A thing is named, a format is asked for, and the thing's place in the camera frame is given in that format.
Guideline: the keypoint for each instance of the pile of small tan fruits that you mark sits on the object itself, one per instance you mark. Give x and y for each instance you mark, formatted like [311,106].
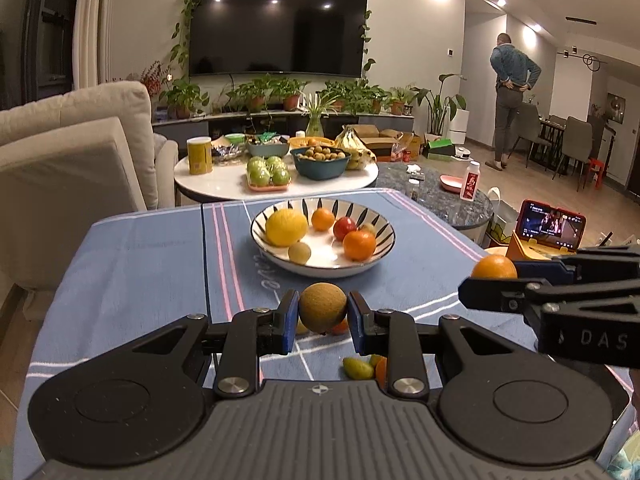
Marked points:
[320,153]

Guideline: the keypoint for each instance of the white shopping bag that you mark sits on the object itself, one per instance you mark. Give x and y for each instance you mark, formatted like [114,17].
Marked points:
[500,215]

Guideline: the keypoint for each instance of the small dark jar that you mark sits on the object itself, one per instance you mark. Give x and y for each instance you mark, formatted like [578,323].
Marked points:
[414,191]

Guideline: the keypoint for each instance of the white bottle red label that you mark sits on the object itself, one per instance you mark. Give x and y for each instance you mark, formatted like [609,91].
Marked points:
[470,184]

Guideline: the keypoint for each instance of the large teal bowl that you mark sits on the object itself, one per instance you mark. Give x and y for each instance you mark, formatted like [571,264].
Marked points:
[320,170]

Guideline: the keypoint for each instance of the pink dish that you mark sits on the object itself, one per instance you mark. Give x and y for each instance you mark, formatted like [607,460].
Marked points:
[450,183]

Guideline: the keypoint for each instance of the red stool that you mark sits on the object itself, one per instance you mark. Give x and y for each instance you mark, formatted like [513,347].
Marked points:
[597,170]

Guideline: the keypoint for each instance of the dark television console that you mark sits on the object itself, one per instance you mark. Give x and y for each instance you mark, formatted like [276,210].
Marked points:
[200,127]

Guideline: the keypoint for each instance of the black striped white bowl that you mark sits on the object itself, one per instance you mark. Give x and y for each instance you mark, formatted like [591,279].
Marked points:
[325,261]

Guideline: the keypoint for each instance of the small brown round fruit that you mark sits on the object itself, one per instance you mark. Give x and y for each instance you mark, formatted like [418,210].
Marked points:
[322,307]

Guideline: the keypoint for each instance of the orange foam tray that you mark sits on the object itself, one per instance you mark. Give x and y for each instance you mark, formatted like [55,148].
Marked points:
[267,188]

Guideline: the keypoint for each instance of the smooth orange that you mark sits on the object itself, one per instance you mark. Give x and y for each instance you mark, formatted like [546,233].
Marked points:
[492,266]

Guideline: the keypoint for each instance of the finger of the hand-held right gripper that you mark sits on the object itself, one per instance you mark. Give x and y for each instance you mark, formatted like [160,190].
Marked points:
[492,295]
[545,270]

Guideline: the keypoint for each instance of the red berry plant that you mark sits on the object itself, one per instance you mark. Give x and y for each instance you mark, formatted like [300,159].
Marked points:
[155,77]

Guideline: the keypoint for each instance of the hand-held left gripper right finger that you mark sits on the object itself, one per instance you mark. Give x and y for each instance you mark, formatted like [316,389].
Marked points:
[356,322]

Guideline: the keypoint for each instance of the pile of snack packets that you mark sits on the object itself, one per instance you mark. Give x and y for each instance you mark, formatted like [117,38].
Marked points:
[227,151]

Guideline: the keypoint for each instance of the beige armchair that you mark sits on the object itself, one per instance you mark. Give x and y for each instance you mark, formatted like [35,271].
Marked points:
[65,170]

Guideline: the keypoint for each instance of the light curtain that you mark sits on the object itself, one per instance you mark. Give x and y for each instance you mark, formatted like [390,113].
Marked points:
[92,20]

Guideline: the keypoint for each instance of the wall-mounted black television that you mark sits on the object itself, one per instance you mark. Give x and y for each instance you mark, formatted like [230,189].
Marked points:
[277,25]

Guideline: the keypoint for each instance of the bunch of bananas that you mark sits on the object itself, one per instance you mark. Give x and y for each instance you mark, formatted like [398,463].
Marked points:
[352,147]

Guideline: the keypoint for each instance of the small orange tangerine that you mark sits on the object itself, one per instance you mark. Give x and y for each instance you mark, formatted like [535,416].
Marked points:
[323,219]

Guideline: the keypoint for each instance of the dark marble round table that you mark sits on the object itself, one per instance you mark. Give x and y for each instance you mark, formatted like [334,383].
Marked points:
[440,207]

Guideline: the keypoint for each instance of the green plastic bowl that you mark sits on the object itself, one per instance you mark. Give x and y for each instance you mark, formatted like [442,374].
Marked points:
[235,138]

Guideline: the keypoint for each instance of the yellow lemon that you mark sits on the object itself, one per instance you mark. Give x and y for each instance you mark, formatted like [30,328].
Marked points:
[286,227]

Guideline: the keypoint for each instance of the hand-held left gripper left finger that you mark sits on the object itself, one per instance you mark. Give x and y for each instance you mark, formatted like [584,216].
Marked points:
[289,322]

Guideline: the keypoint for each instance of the small green oval fruit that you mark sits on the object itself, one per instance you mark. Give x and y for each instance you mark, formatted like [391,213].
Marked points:
[375,359]
[357,368]

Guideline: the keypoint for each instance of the white air purifier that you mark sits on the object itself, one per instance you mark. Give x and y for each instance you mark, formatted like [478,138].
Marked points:
[459,127]

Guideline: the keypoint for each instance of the row of potted green plants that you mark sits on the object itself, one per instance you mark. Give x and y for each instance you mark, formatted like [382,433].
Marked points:
[182,97]

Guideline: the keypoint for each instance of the grey dining chair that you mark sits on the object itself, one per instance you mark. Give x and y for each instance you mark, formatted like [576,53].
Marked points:
[575,145]
[525,130]

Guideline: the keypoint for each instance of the small teal bowl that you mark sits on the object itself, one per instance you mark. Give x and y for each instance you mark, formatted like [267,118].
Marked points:
[267,150]

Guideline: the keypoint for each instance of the red-cased smartphone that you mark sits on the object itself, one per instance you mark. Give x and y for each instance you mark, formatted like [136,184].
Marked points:
[550,225]

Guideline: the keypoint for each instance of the framed wall picture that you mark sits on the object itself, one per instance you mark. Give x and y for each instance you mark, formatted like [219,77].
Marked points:
[616,107]

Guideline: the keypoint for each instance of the crumpled white tissue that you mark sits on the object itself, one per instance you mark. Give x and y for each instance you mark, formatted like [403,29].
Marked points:
[414,169]

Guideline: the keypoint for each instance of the large leafy floor plant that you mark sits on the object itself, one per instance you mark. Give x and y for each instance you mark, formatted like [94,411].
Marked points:
[440,110]

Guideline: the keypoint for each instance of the white robot vacuum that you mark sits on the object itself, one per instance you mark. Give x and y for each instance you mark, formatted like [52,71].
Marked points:
[462,153]

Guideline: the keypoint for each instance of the dark dining table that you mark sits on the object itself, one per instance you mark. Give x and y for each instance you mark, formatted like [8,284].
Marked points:
[550,125]

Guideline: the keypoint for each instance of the blue striped tablecloth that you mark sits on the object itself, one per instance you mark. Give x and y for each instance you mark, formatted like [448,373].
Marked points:
[150,270]

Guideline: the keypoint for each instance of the glass vase with plant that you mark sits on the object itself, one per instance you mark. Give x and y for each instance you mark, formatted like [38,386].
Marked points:
[315,125]

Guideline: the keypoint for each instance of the small yellow-green fruit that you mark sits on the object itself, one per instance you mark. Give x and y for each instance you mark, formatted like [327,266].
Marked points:
[300,252]

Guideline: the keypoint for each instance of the open cardboard box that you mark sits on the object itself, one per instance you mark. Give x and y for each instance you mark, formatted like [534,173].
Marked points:
[380,142]

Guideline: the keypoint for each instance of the orange plastic basket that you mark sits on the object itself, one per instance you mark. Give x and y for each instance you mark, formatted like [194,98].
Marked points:
[310,141]

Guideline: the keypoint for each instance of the white round coffee table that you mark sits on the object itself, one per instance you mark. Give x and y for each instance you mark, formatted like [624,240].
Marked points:
[225,190]

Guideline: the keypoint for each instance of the yellow can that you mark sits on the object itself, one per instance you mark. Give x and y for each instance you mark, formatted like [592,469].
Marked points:
[199,157]

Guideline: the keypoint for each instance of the green ivy vine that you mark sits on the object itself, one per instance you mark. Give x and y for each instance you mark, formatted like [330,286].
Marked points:
[182,25]

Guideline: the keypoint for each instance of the green box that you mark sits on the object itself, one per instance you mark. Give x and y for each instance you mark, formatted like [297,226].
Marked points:
[439,149]

